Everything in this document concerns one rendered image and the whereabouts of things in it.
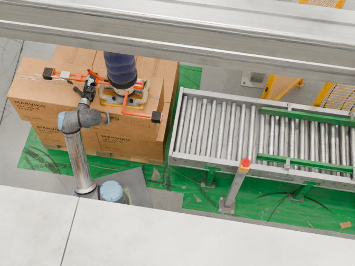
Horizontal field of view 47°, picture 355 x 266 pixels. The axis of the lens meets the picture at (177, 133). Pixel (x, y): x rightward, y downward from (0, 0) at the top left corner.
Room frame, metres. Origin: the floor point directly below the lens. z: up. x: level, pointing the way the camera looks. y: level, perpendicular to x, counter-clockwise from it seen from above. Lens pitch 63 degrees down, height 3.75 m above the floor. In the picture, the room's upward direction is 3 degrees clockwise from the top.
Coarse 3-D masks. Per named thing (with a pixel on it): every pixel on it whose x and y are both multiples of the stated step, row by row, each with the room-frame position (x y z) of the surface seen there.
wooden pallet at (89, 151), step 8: (176, 88) 2.39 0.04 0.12; (48, 144) 1.67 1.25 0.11; (56, 144) 1.66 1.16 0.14; (88, 152) 1.65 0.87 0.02; (96, 152) 1.62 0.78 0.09; (104, 152) 1.61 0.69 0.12; (112, 152) 1.61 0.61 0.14; (136, 160) 1.58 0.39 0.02; (144, 160) 1.59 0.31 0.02; (152, 160) 1.57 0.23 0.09; (160, 160) 1.56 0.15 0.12
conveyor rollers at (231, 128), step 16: (192, 112) 1.86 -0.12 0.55; (224, 112) 1.88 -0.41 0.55; (240, 112) 1.90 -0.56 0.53; (192, 128) 1.70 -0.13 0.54; (208, 128) 1.72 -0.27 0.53; (224, 128) 1.73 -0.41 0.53; (240, 128) 1.73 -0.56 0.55; (272, 128) 1.75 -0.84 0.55; (304, 128) 1.77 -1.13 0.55; (320, 128) 1.78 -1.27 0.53; (352, 128) 1.79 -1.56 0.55; (176, 144) 1.54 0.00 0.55; (208, 144) 1.55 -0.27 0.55; (240, 144) 1.57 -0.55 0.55; (272, 144) 1.59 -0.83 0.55; (304, 144) 1.61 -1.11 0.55; (320, 144) 1.63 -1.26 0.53; (352, 144) 1.64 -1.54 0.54; (240, 160) 1.42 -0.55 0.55; (320, 160) 1.47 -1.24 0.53; (336, 160) 1.47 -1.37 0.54; (352, 160) 1.48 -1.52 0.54; (352, 176) 1.34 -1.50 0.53
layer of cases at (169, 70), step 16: (64, 48) 2.50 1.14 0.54; (80, 48) 2.51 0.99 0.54; (80, 64) 2.32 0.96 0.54; (96, 64) 2.33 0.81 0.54; (144, 64) 2.36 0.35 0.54; (160, 64) 2.37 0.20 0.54; (176, 64) 2.39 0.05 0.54; (176, 80) 2.38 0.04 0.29; (48, 128) 1.66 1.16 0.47; (160, 128) 1.68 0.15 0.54; (64, 144) 1.65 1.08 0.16; (96, 144) 1.62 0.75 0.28; (112, 144) 1.60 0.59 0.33; (128, 144) 1.59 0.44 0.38; (144, 144) 1.57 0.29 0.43; (160, 144) 1.56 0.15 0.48
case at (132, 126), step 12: (96, 72) 1.96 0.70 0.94; (156, 84) 1.87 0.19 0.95; (96, 96) 1.73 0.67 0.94; (132, 96) 1.75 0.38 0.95; (156, 96) 1.76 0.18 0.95; (96, 108) 1.62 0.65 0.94; (108, 108) 1.63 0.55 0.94; (120, 108) 1.63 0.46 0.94; (144, 108) 1.64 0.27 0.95; (156, 108) 1.65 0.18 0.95; (120, 120) 1.58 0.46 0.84; (132, 120) 1.57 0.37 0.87; (144, 120) 1.56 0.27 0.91; (108, 132) 1.59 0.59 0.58; (120, 132) 1.58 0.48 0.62; (132, 132) 1.57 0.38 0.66; (144, 132) 1.56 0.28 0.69; (156, 132) 1.59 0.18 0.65
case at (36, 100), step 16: (32, 64) 2.00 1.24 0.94; (48, 64) 2.01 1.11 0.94; (64, 64) 2.02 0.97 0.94; (16, 80) 1.84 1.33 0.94; (32, 80) 1.85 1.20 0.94; (48, 80) 1.86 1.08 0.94; (16, 96) 1.69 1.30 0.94; (32, 96) 1.70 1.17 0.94; (48, 96) 1.70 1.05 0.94; (64, 96) 1.71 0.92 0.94; (32, 112) 1.67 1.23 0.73; (48, 112) 1.65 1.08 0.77
